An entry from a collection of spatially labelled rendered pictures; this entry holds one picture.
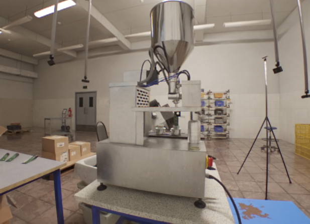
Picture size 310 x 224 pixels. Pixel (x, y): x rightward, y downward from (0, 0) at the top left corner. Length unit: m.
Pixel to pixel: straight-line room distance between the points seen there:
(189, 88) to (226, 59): 6.25
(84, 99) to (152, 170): 8.12
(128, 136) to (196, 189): 0.42
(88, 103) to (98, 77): 1.56
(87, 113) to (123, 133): 7.78
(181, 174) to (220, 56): 6.39
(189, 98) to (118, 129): 0.42
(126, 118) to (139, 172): 0.28
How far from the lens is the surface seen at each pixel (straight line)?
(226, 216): 0.79
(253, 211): 1.15
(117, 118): 0.82
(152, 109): 0.67
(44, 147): 3.40
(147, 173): 0.78
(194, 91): 0.65
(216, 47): 6.99
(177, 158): 0.72
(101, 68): 8.25
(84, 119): 8.75
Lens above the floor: 1.21
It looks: level
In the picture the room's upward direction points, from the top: straight up
